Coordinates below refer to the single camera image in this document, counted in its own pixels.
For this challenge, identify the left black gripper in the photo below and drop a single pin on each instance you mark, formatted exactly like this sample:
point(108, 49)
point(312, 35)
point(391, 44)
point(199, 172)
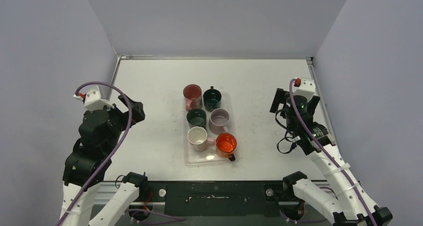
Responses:
point(137, 113)

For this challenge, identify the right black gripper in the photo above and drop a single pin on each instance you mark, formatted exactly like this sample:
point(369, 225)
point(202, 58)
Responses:
point(280, 99)

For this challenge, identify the grey mug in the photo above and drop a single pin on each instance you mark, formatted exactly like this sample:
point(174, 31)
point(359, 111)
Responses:
point(196, 118)

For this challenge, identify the pink ghost pattern mug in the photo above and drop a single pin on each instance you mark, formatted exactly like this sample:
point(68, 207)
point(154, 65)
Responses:
point(193, 97)

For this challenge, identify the pale pink faceted mug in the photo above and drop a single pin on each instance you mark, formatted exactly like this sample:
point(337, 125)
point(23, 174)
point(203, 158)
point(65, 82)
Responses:
point(199, 139)

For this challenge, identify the orange mug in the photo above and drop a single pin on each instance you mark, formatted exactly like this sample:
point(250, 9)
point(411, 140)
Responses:
point(225, 146)

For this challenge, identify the lilac mug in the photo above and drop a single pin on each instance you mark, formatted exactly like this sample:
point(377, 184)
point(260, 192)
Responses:
point(219, 121)

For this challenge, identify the dark green mug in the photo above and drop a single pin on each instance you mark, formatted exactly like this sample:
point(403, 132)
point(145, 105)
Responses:
point(212, 99)

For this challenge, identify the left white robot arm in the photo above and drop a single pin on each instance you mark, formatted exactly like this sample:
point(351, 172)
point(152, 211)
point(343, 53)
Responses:
point(102, 131)

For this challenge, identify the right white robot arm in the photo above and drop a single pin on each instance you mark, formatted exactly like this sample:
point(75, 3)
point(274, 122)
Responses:
point(350, 205)

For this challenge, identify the clear plastic tray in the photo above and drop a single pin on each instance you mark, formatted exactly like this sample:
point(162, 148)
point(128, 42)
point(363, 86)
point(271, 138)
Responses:
point(209, 156)

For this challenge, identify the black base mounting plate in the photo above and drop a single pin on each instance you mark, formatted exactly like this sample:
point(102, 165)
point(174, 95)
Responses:
point(218, 198)

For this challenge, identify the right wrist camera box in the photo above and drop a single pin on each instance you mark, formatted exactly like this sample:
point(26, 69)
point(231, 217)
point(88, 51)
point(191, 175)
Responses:
point(304, 87)

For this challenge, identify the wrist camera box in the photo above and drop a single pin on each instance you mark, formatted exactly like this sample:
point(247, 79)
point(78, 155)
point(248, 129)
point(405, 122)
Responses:
point(93, 100)
point(304, 87)

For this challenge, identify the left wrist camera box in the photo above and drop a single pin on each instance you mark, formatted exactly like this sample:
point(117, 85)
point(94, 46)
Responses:
point(93, 100)

